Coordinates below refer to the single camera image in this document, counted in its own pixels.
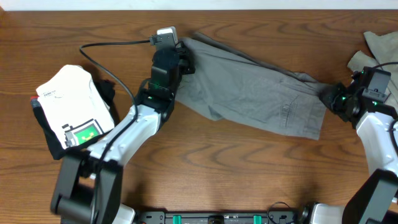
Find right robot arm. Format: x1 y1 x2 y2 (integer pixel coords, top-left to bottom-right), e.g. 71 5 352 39
300 65 397 224

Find folded black garment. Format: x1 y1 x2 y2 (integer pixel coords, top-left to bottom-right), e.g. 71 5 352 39
30 80 116 160

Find grey shorts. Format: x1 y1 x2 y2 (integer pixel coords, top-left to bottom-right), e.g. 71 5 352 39
176 33 328 140

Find folded white printed t-shirt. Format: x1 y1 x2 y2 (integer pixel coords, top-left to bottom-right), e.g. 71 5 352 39
36 65 114 149

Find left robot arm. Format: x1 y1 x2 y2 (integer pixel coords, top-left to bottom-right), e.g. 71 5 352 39
50 27 195 224

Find beige khaki garment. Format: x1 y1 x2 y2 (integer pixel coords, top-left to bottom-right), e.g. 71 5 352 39
347 31 398 110

